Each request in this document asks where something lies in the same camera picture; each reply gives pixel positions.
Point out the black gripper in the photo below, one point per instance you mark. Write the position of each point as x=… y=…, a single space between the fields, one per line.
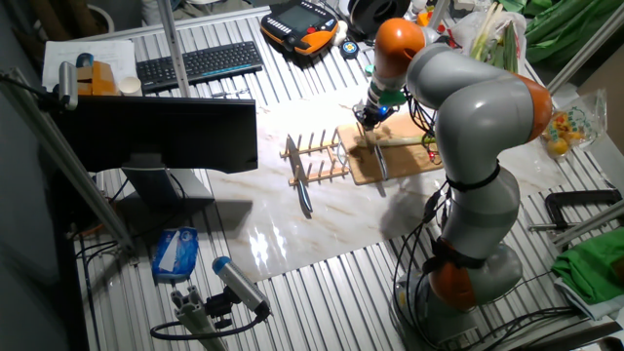
x=373 y=111

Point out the steel cleaver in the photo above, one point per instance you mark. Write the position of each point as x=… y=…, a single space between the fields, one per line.
x=381 y=163

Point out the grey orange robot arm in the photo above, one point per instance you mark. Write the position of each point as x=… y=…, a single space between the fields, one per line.
x=482 y=122

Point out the single white green scallion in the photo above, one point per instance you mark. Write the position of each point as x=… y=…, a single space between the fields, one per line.
x=404 y=142

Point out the wooden cutting board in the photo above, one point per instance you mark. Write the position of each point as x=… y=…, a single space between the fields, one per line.
x=404 y=166

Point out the wooden peg rack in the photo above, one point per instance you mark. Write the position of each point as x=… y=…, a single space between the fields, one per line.
x=312 y=176

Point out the pointed steel kitchen knife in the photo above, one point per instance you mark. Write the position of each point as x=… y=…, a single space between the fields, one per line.
x=298 y=170

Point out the round blue black tape measure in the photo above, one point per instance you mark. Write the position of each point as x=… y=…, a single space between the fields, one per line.
x=349 y=50

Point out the small white rounded object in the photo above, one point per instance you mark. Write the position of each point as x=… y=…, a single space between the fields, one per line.
x=340 y=31

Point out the black round spool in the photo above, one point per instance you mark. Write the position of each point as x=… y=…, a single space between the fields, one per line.
x=378 y=12

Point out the marble pattern table mat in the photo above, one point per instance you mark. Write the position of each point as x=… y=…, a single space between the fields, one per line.
x=292 y=234

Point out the orange black teach pendant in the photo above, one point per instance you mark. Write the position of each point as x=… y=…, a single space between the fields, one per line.
x=297 y=22

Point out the white plastic bag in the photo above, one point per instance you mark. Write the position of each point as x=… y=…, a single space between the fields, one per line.
x=460 y=34

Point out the black keyboard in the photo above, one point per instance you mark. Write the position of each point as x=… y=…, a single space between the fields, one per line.
x=200 y=63

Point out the clear bag of yellow fruit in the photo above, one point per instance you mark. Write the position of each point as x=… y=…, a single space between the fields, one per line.
x=570 y=129

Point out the black computer monitor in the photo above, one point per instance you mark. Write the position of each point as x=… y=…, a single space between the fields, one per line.
x=156 y=131

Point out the black metal clamp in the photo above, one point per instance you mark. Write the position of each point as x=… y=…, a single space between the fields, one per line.
x=580 y=195

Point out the green fabric bag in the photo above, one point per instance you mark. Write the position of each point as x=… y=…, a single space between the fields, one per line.
x=565 y=24

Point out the blue tissue pack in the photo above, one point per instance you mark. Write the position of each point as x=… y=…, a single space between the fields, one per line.
x=178 y=253

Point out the white paper cup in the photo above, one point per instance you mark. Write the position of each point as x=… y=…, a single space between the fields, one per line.
x=130 y=87

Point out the green folded cloth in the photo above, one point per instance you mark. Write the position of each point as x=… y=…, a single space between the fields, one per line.
x=590 y=268

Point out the white paper sheets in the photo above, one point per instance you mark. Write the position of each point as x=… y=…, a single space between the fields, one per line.
x=112 y=56

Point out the orange cardboard box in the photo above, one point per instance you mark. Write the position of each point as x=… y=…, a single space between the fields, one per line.
x=100 y=80

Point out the small blue grey device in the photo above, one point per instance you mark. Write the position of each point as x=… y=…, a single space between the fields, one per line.
x=84 y=59

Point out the green wrist mount plate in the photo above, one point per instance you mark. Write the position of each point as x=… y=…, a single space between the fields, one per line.
x=395 y=98

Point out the thin aluminium frame post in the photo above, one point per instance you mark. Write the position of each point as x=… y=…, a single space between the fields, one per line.
x=439 y=12

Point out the silver camera with blue end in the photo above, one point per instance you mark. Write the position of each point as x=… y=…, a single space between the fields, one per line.
x=239 y=283

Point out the upright aluminium frame post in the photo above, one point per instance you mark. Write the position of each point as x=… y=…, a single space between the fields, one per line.
x=173 y=49

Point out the slanted aluminium frame bar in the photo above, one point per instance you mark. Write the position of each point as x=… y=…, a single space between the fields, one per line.
x=590 y=222
x=580 y=53
x=63 y=161

